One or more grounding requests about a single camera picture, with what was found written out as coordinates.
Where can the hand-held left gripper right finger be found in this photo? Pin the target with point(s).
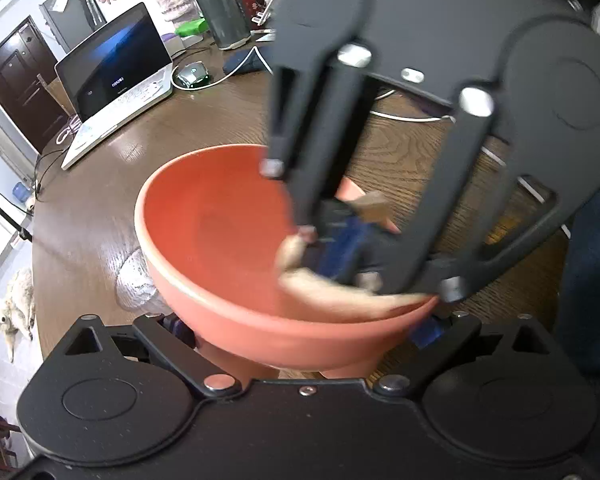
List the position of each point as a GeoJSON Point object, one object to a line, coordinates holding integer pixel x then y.
{"type": "Point", "coordinates": [427, 332]}

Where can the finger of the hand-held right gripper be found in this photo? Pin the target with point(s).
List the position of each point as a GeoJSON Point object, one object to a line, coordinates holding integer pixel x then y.
{"type": "Point", "coordinates": [315, 150]}
{"type": "Point", "coordinates": [445, 195]}

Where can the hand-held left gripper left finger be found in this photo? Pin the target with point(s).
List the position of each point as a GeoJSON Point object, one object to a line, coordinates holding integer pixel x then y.
{"type": "Point", "coordinates": [180, 330]}

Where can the silver laptop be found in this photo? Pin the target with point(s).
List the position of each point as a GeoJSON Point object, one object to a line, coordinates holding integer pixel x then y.
{"type": "Point", "coordinates": [112, 75]}

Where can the white dog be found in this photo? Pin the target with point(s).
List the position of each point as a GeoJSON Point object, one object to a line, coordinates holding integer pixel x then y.
{"type": "Point", "coordinates": [12, 310]}

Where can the grey computer mouse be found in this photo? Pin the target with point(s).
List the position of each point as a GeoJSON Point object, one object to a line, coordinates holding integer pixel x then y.
{"type": "Point", "coordinates": [192, 75]}

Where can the grey cabinet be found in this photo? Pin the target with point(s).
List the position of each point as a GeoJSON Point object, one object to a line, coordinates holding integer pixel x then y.
{"type": "Point", "coordinates": [62, 17]}

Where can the green plastic case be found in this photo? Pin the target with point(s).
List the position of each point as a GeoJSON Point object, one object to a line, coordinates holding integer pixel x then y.
{"type": "Point", "coordinates": [190, 27]}

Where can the dark blue glasses case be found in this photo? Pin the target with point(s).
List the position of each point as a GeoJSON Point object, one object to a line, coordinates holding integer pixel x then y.
{"type": "Point", "coordinates": [245, 62]}

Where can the dark grey cylinder speaker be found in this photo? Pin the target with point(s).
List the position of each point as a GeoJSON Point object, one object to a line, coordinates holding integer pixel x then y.
{"type": "Point", "coordinates": [222, 15]}

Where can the black tripod stand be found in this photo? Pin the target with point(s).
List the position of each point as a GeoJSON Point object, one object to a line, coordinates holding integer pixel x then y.
{"type": "Point", "coordinates": [5, 210]}

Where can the blue water bottle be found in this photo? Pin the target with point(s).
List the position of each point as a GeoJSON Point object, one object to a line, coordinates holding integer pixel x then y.
{"type": "Point", "coordinates": [21, 191]}

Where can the dark brown door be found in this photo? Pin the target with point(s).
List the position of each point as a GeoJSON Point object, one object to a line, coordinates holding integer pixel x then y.
{"type": "Point", "coordinates": [20, 85]}

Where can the orange footed bowl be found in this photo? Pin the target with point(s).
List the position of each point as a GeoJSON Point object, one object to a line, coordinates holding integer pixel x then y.
{"type": "Point", "coordinates": [215, 230]}

